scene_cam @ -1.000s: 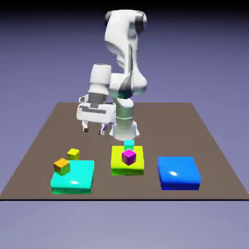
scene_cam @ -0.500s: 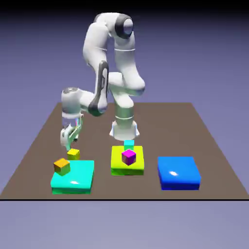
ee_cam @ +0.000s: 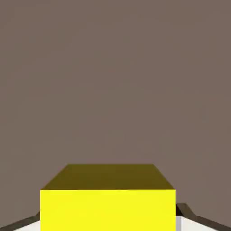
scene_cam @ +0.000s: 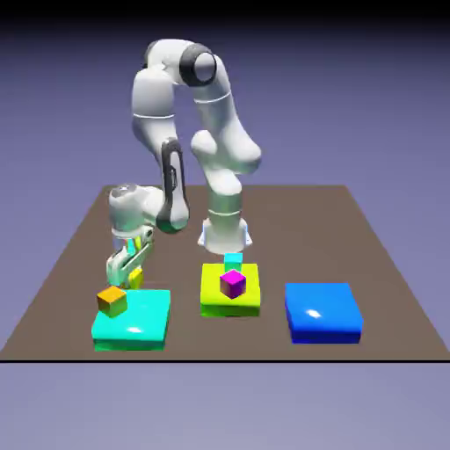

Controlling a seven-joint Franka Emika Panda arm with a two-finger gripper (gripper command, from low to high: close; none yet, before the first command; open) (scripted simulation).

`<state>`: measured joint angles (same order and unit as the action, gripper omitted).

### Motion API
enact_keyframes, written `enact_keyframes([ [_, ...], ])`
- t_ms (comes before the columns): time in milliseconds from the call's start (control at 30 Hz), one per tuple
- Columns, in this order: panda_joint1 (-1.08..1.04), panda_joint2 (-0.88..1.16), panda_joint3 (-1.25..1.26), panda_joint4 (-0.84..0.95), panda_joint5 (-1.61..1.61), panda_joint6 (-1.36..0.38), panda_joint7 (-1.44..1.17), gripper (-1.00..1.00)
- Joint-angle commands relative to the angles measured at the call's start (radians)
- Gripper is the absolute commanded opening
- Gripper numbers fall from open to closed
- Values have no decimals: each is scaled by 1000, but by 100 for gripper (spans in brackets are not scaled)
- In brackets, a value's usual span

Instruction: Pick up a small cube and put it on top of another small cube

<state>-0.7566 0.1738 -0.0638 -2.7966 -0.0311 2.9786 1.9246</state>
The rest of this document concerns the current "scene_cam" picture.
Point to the small magenta cube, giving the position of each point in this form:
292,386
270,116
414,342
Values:
232,283

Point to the large yellow box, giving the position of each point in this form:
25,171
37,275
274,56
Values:
230,291

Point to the large cyan box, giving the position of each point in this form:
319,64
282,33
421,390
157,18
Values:
135,321

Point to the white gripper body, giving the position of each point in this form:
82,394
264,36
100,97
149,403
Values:
127,262

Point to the small orange cube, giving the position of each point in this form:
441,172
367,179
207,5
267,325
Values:
111,301

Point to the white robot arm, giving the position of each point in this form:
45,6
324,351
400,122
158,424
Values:
218,116

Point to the small cyan cube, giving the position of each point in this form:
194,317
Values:
233,261

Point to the large blue box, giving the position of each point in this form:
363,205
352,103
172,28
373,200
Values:
321,311

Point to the small yellow cube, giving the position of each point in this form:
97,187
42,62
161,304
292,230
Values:
136,277

